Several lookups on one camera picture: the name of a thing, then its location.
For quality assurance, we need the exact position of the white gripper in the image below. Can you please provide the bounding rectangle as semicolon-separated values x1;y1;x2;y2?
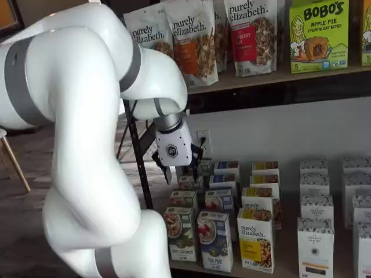
151;119;204;185

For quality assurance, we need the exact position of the blue white oatmeal box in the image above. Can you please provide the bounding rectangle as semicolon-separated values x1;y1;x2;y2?
197;210;234;273
213;160;241;176
208;173;239;191
204;188;235;221

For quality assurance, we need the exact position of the green apple cinnamon oatmeal box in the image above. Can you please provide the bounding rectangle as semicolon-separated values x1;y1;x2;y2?
169;189;199;210
199;158;213;175
163;206;198;263
177;174;204;192

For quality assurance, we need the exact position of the purely elizabeth yellow box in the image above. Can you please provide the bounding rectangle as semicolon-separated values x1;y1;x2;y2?
237;207;275;275
250;161;279;176
241;195;282;230
242;186;281;200
249;174;281;189

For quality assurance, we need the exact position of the wooden shelf board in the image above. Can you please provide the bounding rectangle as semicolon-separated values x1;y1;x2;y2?
187;61;371;95
152;158;371;278

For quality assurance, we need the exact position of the white organic pantry box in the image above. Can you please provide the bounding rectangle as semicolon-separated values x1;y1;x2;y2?
297;217;335;278
356;222;371;278
299;159;329;175
341;173;371;229
299;173;330;196
300;193;334;221
352;195;371;225

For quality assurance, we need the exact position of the green Bobo's apple pie box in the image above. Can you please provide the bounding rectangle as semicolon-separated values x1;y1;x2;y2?
289;0;350;75

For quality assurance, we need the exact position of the yellow green snack box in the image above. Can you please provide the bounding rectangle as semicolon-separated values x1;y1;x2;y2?
361;0;371;67

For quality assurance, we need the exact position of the orange label granola bag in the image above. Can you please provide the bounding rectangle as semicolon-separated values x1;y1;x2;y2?
163;0;220;88

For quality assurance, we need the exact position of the purely elizabeth granola bag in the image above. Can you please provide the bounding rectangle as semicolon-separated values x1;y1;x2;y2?
123;6;175;63
213;0;231;74

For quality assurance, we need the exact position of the red label granola bag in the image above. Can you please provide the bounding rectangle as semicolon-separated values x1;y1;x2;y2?
223;0;278;78

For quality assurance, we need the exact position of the wooden leg chair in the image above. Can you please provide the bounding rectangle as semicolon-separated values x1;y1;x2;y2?
0;127;31;193

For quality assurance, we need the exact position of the dark framed orange panel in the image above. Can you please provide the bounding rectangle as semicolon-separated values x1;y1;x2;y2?
0;0;26;40

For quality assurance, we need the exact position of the white wall outlet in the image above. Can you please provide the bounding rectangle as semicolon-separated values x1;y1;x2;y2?
197;130;213;158

